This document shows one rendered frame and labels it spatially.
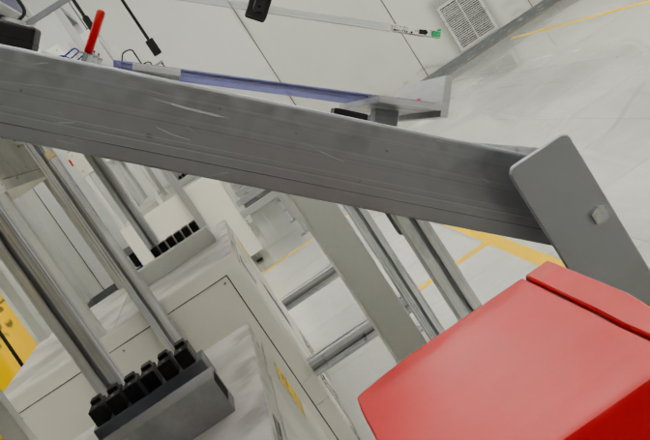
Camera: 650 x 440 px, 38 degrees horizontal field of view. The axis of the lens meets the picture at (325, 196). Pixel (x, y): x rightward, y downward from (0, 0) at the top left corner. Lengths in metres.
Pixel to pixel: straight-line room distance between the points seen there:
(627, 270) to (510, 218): 0.09
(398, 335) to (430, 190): 0.97
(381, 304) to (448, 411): 1.31
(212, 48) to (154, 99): 8.12
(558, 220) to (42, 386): 1.69
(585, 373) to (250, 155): 0.42
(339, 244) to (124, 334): 0.73
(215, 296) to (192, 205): 3.51
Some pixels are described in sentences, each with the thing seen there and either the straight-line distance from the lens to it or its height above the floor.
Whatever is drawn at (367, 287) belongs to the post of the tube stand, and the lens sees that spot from 1.61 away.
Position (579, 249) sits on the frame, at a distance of 0.67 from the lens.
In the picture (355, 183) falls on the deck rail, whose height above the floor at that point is 0.80.
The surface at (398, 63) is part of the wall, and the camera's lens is 8.96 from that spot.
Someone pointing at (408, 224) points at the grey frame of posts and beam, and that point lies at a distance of 1.40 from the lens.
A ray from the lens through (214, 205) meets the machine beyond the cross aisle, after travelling 5.68.
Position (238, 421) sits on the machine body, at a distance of 1.01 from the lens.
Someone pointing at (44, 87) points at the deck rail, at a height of 0.97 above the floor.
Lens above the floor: 0.90
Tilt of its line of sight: 8 degrees down
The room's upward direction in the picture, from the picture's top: 33 degrees counter-clockwise
